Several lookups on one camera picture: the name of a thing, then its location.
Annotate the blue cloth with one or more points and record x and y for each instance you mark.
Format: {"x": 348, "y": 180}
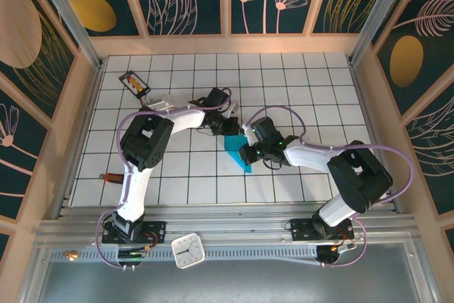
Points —
{"x": 234, "y": 148}

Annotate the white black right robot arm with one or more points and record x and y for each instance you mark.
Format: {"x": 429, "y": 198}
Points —
{"x": 308, "y": 155}

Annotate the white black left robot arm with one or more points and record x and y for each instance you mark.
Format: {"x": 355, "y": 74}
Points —
{"x": 136, "y": 189}

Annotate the white square clock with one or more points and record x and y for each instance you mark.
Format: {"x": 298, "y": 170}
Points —
{"x": 188, "y": 250}

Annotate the grey metal sheet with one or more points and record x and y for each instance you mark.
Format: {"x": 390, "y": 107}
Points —
{"x": 248, "y": 281}

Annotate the clear plastic box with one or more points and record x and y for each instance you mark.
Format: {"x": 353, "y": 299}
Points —
{"x": 161, "y": 100}

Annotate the black board with yellow connectors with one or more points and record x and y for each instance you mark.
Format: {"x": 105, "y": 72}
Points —
{"x": 134, "y": 84}

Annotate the orange black hand tool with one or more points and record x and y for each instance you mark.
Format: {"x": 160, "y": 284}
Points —
{"x": 111, "y": 178}

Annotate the small electronics board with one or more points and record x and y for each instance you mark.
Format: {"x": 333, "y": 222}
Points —
{"x": 328, "y": 255}
{"x": 129, "y": 254}

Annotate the brass knob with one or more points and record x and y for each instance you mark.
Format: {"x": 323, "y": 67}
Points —
{"x": 72, "y": 255}

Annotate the aluminium frame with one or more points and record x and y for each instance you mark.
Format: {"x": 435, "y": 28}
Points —
{"x": 227, "y": 226}

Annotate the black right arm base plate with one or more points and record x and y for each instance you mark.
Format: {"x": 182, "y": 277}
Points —
{"x": 301, "y": 230}

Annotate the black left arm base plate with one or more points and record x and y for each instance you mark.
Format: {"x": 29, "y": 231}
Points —
{"x": 157, "y": 230}

